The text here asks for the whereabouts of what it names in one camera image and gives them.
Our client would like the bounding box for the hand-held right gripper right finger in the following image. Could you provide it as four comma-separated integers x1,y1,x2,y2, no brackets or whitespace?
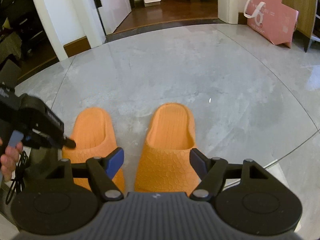
189,149,272,202

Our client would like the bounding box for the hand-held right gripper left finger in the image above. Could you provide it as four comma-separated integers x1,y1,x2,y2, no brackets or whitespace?
45,148,125,202

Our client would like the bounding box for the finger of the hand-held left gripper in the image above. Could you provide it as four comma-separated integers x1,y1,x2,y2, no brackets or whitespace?
62,135,77,149

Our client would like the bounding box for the orange slipper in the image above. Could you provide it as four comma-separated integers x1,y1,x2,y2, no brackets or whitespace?
61,107,125,193
134,102,201,197

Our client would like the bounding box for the person's left hand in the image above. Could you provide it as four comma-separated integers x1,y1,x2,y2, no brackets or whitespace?
0,137,25,181

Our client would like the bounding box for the dark furniture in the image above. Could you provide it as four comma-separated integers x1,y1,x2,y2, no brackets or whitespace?
0,0,46,62

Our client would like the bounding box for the white door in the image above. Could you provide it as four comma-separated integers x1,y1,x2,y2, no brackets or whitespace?
97,0,132,36

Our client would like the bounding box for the pink paper bag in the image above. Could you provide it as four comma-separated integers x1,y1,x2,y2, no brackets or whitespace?
243,0,299,49

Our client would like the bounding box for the wooden cabinet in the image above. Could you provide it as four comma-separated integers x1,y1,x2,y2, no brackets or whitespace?
269,0,320,53

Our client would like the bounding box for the black cable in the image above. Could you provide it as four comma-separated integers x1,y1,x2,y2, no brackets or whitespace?
5,151,29,205

